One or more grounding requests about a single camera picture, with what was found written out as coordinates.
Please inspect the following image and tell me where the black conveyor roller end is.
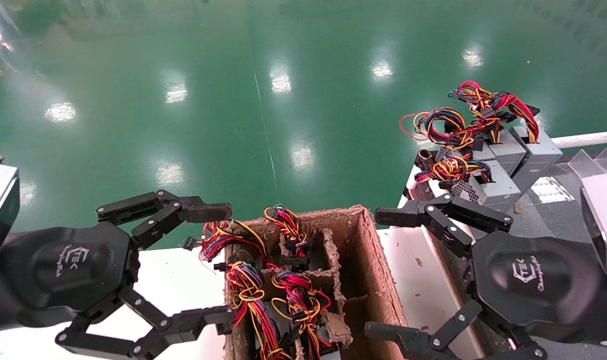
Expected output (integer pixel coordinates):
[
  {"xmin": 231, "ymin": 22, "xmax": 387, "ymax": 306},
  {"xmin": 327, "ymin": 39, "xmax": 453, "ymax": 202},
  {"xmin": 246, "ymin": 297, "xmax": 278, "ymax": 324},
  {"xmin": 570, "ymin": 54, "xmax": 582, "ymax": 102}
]
[{"xmin": 416, "ymin": 149, "xmax": 438, "ymax": 172}]

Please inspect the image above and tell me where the brown cardboard box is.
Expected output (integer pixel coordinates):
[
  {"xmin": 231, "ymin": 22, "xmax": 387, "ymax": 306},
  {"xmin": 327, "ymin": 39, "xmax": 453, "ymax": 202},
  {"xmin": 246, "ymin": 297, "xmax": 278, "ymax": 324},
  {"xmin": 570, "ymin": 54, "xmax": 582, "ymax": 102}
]
[{"xmin": 223, "ymin": 205, "xmax": 409, "ymax": 360}]

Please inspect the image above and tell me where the cardboard cell divider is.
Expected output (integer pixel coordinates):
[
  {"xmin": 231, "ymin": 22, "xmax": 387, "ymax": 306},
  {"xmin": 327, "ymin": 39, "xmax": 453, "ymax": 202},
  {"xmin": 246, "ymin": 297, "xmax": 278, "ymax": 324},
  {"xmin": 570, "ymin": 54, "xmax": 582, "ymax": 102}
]
[{"xmin": 261, "ymin": 227, "xmax": 355, "ymax": 360}]

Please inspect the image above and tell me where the white printed label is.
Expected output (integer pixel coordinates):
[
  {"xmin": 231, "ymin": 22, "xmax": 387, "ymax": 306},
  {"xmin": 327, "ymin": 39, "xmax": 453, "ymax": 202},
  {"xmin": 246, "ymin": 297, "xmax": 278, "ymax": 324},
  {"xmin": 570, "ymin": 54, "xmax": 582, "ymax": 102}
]
[{"xmin": 531, "ymin": 177, "xmax": 575, "ymax": 203}]

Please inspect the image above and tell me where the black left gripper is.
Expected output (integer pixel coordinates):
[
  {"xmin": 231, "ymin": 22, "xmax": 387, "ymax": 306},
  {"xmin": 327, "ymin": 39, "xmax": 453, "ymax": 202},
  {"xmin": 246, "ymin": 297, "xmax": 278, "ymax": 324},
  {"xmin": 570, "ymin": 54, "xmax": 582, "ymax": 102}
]
[{"xmin": 0, "ymin": 222, "xmax": 235, "ymax": 360}]

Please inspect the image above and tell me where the wire bundle left in box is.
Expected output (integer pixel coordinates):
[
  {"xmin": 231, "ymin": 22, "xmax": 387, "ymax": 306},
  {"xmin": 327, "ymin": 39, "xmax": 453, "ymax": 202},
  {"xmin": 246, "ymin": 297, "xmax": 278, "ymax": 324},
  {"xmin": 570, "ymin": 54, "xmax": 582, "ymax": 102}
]
[{"xmin": 226, "ymin": 260, "xmax": 294, "ymax": 360}]

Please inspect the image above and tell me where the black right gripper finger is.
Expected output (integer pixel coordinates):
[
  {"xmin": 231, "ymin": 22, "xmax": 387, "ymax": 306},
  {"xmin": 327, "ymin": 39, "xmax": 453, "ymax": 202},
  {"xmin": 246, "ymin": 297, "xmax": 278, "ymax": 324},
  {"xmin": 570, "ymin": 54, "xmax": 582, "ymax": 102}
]
[{"xmin": 375, "ymin": 193, "xmax": 514, "ymax": 258}]

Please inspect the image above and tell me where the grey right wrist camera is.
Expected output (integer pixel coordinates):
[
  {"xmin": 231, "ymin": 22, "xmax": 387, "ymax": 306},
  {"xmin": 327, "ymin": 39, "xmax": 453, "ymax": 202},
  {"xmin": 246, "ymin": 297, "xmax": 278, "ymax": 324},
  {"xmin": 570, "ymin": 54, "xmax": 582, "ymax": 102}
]
[{"xmin": 581, "ymin": 170, "xmax": 607, "ymax": 285}]

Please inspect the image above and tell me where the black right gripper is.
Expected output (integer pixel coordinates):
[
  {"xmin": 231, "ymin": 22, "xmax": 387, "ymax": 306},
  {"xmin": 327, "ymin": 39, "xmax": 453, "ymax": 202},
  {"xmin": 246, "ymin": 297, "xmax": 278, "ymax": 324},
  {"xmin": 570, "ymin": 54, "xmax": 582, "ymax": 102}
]
[{"xmin": 364, "ymin": 231, "xmax": 607, "ymax": 360}]

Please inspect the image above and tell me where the short white conveyor rail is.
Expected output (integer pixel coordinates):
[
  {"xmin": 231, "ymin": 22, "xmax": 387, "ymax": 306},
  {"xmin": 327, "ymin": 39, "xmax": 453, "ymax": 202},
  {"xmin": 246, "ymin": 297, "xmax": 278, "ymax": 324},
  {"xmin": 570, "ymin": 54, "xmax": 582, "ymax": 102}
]
[{"xmin": 552, "ymin": 130, "xmax": 607, "ymax": 149}]

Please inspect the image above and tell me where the wire bundle in box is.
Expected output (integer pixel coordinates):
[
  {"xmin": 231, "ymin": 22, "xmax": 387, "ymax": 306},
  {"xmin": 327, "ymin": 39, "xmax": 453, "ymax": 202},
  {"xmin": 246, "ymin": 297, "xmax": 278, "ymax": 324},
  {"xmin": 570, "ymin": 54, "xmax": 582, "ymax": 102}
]
[
  {"xmin": 226, "ymin": 260, "xmax": 294, "ymax": 360},
  {"xmin": 262, "ymin": 204, "xmax": 312, "ymax": 271}
]

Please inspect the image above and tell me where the wire bundle rear in box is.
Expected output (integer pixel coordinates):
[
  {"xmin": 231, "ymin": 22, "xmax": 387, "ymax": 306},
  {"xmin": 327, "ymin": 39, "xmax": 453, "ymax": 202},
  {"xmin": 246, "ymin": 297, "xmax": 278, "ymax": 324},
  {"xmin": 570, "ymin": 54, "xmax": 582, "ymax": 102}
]
[{"xmin": 262, "ymin": 204, "xmax": 312, "ymax": 271}]

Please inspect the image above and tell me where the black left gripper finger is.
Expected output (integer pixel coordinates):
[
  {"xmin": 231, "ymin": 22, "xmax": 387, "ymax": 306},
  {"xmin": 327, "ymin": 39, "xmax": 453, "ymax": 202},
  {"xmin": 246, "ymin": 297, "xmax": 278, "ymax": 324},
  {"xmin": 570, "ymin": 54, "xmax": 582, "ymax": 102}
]
[{"xmin": 96, "ymin": 189, "xmax": 233, "ymax": 251}]

